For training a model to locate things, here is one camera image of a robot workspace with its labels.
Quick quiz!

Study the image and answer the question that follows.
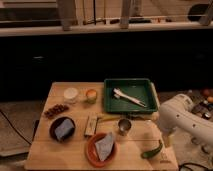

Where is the green pepper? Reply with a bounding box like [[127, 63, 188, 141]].
[[141, 140, 163, 159]]

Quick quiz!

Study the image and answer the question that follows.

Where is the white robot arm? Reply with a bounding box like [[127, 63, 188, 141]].
[[157, 94, 213, 147]]

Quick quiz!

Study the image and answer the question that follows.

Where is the small metal cup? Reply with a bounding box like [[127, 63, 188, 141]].
[[118, 119, 132, 136]]

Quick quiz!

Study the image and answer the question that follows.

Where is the white brush in tray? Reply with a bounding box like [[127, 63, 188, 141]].
[[113, 88, 147, 107]]

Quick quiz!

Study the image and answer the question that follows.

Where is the green plastic tray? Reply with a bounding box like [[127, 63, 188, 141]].
[[104, 78, 158, 114]]

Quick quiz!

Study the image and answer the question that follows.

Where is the brown grape bunch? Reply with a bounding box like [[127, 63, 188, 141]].
[[44, 104, 69, 118]]

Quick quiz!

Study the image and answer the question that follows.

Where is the blue cloth on orange plate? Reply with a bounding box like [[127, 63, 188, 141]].
[[95, 133, 114, 161]]

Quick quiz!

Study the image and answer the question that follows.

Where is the blue cloth in black bowl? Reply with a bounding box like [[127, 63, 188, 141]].
[[55, 119, 74, 141]]

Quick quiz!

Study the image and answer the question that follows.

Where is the black bowl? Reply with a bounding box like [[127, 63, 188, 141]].
[[49, 117, 75, 142]]

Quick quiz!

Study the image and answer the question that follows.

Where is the orange plate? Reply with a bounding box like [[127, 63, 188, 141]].
[[85, 133, 117, 168]]

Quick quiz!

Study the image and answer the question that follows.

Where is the yellow handled utensil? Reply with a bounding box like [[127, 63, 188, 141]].
[[98, 116, 120, 122]]

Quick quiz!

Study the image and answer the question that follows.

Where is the black cable left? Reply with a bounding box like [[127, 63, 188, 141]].
[[0, 109, 34, 146]]

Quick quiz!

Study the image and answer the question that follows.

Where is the black cable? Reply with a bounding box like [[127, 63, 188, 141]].
[[0, 109, 34, 146], [178, 162, 212, 171]]

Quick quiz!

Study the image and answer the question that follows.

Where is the black cable right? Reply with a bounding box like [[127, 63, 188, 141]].
[[178, 162, 212, 171]]

